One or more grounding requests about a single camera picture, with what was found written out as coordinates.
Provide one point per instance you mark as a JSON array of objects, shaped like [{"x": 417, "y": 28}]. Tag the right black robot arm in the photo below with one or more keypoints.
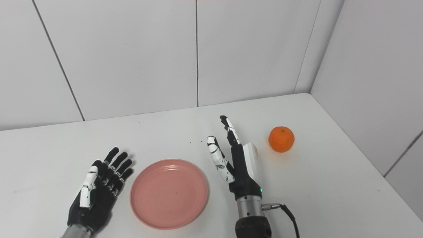
[{"x": 251, "y": 219}]

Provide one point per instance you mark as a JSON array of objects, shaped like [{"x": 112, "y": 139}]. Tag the orange fruit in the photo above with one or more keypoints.
[{"x": 281, "y": 139}]

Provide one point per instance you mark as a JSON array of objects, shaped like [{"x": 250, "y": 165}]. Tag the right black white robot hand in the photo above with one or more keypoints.
[{"x": 241, "y": 168}]

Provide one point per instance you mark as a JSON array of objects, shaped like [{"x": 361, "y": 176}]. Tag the pink plate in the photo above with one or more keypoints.
[{"x": 169, "y": 194}]

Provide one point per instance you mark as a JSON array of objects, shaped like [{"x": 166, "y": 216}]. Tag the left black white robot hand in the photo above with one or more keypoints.
[{"x": 96, "y": 195}]

